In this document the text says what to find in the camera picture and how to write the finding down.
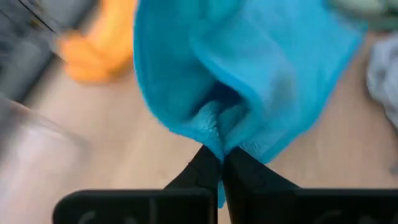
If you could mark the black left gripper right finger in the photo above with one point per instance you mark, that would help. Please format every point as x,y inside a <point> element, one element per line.
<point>245,177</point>

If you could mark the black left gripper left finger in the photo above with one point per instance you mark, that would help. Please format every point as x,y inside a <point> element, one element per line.
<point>202,174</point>

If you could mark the blue microfiber towel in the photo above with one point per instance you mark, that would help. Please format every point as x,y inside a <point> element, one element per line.
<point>233,62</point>

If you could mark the orange microfiber towel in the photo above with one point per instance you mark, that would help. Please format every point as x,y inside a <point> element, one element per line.
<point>99,53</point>

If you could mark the grey microfiber towel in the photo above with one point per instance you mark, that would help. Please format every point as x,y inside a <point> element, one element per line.
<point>385,77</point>

